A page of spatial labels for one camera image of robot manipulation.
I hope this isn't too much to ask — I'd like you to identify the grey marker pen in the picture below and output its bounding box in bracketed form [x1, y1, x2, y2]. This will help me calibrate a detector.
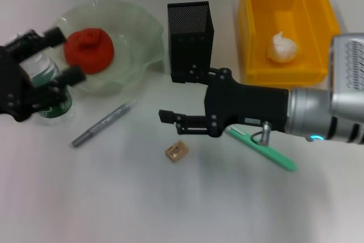
[71, 99, 138, 149]

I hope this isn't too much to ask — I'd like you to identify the yellow plastic storage bin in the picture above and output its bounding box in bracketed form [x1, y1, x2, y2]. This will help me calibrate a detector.
[238, 0, 341, 84]

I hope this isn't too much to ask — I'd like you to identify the red-orange fruit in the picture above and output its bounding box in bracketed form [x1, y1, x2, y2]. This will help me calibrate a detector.
[64, 27, 115, 75]

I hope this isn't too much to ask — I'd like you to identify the right wrist cable with plugs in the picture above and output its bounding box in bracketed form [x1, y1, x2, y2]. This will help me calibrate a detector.
[250, 122, 324, 146]

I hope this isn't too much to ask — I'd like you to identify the black mesh pen holder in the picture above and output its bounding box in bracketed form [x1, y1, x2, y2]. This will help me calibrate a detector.
[167, 1, 215, 84]

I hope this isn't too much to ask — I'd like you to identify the mint green pen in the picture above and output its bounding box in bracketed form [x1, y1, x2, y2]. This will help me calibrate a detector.
[223, 127, 298, 172]

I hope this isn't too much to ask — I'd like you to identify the clear water bottle green label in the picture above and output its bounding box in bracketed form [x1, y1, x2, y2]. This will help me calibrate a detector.
[11, 31, 74, 127]

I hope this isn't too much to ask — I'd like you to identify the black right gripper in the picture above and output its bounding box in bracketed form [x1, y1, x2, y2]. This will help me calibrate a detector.
[158, 65, 288, 138]

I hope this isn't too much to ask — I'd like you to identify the white paper ball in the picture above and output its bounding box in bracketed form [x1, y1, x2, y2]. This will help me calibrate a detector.
[266, 31, 301, 64]

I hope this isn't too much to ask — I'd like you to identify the small tan eraser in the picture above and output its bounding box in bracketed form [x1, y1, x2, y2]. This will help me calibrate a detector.
[164, 139, 189, 164]

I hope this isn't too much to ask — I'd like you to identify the wavy clear glass fruit plate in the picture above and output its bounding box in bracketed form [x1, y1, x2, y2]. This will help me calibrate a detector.
[53, 0, 166, 98]

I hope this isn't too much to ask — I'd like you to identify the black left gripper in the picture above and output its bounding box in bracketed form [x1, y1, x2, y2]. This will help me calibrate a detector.
[0, 26, 86, 123]

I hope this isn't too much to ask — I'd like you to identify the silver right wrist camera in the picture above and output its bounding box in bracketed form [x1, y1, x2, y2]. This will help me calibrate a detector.
[328, 34, 364, 118]

